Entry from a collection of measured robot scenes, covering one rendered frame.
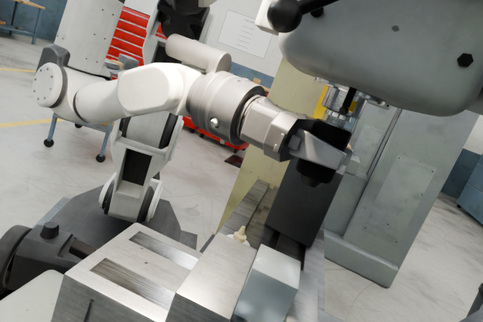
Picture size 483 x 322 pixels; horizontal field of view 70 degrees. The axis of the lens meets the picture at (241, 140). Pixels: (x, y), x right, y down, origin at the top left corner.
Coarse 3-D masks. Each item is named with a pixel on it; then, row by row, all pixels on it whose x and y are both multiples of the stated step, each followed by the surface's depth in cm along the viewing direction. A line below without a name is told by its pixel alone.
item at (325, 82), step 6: (318, 78) 39; (324, 78) 38; (324, 84) 40; (330, 84) 38; (336, 84) 37; (342, 84) 37; (342, 90) 37; (348, 90) 37; (360, 96) 37; (366, 96) 37; (372, 96) 37; (372, 102) 40; (378, 102) 37; (384, 102) 38
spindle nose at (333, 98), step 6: (330, 90) 40; (336, 90) 39; (324, 96) 41; (330, 96) 40; (336, 96) 39; (342, 96) 39; (354, 96) 38; (324, 102) 40; (330, 102) 40; (336, 102) 39; (342, 102) 39; (360, 102) 39; (366, 102) 40; (330, 108) 40; (336, 108) 39; (354, 108) 39; (360, 108) 39; (348, 114) 39; (354, 114) 39; (360, 114) 40
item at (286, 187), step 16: (288, 176) 79; (336, 176) 75; (288, 192) 79; (304, 192) 78; (320, 192) 77; (272, 208) 81; (288, 208) 80; (304, 208) 78; (320, 208) 77; (272, 224) 81; (288, 224) 80; (304, 224) 79; (320, 224) 78; (304, 240) 79
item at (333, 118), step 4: (328, 112) 41; (332, 112) 40; (336, 112) 40; (328, 116) 41; (332, 116) 41; (336, 116) 40; (340, 116) 40; (344, 116) 40; (348, 116) 40; (328, 120) 41; (332, 120) 41; (336, 120) 40; (340, 120) 40; (344, 120) 40; (348, 120) 40; (332, 124) 41; (336, 124) 40; (340, 124) 40; (344, 124) 41
